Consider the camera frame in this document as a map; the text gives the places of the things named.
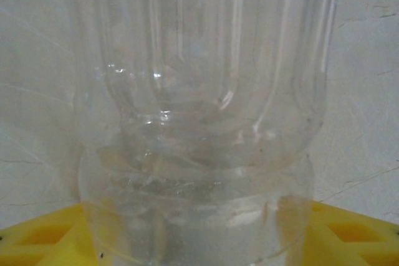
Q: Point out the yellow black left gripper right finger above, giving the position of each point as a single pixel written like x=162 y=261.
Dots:
x=358 y=241

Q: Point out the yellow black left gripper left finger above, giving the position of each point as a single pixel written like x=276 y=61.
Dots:
x=37 y=241

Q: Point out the clear bottle white cap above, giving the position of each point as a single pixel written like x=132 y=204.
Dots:
x=199 y=107

